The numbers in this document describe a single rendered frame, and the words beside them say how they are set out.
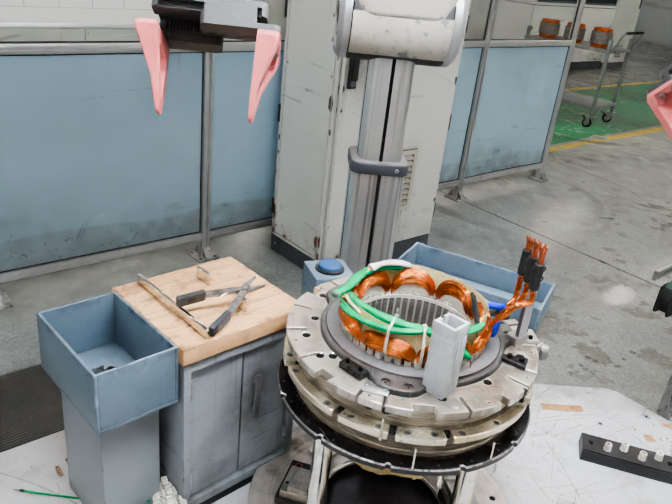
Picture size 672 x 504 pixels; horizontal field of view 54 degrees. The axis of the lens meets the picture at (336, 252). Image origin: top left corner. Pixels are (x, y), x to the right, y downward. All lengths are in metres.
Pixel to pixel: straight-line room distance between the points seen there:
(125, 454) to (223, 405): 0.14
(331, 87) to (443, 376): 2.38
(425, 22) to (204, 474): 0.78
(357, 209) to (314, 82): 1.89
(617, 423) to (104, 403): 0.93
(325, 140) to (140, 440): 2.30
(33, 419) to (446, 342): 1.91
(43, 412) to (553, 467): 1.75
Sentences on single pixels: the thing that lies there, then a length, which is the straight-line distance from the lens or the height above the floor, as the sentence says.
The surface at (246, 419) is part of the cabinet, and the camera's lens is 0.99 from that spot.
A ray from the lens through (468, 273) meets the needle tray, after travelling 1.18.
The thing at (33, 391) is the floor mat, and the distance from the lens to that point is 2.58.
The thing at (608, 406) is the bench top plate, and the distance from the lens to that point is 1.41.
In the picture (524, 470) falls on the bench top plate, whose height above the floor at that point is 0.78.
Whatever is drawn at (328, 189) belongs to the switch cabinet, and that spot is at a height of 0.48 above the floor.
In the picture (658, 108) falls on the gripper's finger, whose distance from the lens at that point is 0.75.
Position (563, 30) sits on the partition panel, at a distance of 5.21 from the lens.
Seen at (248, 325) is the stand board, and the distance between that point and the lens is 0.89.
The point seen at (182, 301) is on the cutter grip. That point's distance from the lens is 0.89.
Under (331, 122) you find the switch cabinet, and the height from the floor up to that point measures 0.80.
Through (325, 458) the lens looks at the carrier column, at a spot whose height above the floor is 0.96.
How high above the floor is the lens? 1.53
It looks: 25 degrees down
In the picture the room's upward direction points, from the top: 7 degrees clockwise
